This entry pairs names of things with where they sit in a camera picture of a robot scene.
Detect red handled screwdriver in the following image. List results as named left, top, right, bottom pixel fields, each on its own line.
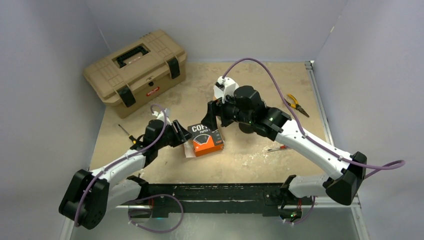
left=267, top=145, right=288, bottom=152

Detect black orange coffee filter box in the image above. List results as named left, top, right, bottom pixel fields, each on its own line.
left=187, top=123, right=225, bottom=157

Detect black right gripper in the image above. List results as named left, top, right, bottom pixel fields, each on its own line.
left=201, top=90, right=254, bottom=131

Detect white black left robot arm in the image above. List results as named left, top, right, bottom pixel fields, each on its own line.
left=58, top=119, right=193, bottom=230

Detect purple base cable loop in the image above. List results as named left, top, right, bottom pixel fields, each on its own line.
left=127, top=194, right=185, bottom=234

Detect aluminium frame rail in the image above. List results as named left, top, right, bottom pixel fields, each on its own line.
left=61, top=196, right=368, bottom=240

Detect dark carafe with red rim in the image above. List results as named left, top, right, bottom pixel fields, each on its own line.
left=238, top=122, right=255, bottom=134

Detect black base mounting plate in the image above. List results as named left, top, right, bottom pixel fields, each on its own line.
left=127, top=182, right=313, bottom=218

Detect tan plastic toolbox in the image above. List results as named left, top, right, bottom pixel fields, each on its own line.
left=82, top=29, right=188, bottom=119

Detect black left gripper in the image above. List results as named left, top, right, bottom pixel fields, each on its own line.
left=155, top=119, right=194, bottom=149

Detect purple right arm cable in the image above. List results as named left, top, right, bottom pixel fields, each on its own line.
left=221, top=57, right=406, bottom=180

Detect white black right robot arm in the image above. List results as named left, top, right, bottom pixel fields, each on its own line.
left=201, top=83, right=367, bottom=206

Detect white paper coffee filters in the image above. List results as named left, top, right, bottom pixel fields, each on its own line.
left=183, top=142, right=196, bottom=158

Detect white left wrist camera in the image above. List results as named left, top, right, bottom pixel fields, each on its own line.
left=152, top=108, right=172, bottom=125

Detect yellow black pliers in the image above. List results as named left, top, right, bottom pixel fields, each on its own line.
left=285, top=94, right=310, bottom=118

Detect yellow black screwdriver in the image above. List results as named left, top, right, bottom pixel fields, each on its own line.
left=118, top=124, right=137, bottom=144

